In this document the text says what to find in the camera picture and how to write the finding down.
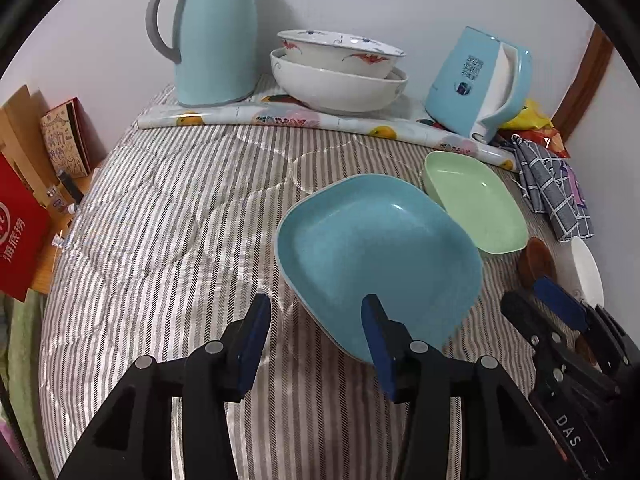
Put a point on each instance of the yellow snack bag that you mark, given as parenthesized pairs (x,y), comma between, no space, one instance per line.
(532,116)

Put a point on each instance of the green square plate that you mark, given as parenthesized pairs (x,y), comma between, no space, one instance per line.
(477,200)

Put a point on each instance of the small black box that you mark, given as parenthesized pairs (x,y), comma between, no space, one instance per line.
(70,186)

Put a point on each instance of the wooden door frame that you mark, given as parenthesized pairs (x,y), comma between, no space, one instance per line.
(582,85)

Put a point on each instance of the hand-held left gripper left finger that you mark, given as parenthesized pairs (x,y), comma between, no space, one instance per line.
(251,347)

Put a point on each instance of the brown printed booklet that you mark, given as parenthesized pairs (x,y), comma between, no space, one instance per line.
(65,137)

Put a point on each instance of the blue square plate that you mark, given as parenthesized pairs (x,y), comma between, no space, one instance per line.
(370,255)

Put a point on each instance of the red paper bag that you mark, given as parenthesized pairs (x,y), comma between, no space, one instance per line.
(17,230)

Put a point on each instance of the rolled fruit print tablecloth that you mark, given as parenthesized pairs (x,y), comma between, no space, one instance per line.
(295,117)

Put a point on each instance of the green cloth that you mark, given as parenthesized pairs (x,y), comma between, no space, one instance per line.
(22,360)

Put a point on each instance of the light blue electric kettle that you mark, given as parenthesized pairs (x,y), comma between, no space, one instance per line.
(462,85)

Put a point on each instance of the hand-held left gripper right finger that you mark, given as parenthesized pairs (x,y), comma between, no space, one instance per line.
(376,345)

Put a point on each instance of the white bowl with red pattern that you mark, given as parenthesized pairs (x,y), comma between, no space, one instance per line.
(332,57)

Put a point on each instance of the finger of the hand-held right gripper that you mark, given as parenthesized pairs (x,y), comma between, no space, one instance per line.
(525,312)
(556,296)

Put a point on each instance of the striped quilted blanket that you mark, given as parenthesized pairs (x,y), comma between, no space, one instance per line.
(175,220)

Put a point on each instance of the grey checkered cloth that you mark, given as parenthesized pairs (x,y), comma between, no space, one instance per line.
(552,185)

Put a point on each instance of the small clear bottle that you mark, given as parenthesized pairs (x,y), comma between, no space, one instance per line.
(62,204)

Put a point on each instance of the light blue thermos jug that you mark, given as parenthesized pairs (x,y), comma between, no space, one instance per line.
(217,40)

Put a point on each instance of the small white bowl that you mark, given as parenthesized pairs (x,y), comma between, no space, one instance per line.
(582,270)

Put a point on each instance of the large white bowl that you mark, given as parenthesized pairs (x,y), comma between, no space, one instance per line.
(340,92)

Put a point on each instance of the red snack bag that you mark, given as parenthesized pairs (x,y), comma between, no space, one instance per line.
(552,141)

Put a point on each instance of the brown wooden bowl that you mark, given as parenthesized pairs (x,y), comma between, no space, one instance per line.
(535,262)

